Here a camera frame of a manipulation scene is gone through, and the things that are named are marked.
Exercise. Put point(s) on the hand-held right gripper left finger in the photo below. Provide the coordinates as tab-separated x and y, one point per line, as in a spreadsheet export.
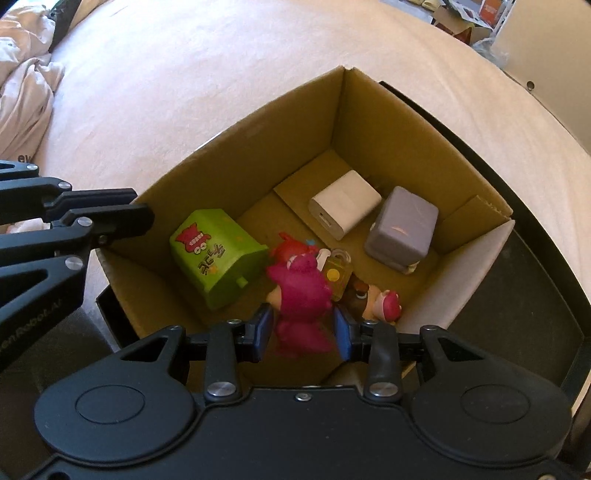
264	330

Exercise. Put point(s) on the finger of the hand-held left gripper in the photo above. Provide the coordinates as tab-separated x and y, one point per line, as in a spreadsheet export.
111	221
83	201

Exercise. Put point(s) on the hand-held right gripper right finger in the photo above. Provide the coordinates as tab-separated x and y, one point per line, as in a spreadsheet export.
342	334

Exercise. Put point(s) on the pink toy figure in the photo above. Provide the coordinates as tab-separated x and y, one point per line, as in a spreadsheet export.
300	295

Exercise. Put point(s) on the brown-haired doll figurine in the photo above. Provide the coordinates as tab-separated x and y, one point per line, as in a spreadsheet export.
385	302

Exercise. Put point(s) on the red-haired figurine with bottle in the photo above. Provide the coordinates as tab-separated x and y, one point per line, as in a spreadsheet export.
334	274

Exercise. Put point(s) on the green hexagonal box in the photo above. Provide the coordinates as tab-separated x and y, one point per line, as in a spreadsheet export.
207	258

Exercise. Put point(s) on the grey cube toy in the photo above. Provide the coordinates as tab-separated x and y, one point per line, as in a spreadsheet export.
401	221

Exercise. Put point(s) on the white charger plug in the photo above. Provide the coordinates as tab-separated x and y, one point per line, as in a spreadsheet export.
341	203

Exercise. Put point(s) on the black tray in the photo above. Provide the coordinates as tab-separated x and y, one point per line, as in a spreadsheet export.
508	314

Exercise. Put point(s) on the brown cardboard box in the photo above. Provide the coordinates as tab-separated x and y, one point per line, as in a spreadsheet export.
392	138

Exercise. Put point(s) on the pale crumpled duvet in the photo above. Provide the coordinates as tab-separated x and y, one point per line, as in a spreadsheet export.
23	101

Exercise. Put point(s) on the clear plastic bag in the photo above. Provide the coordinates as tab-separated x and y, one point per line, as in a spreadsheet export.
487	50

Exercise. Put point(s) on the open cardboard box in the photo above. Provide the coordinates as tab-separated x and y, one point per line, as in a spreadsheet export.
457	23

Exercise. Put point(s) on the orange carton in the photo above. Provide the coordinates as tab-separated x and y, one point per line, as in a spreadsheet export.
491	9

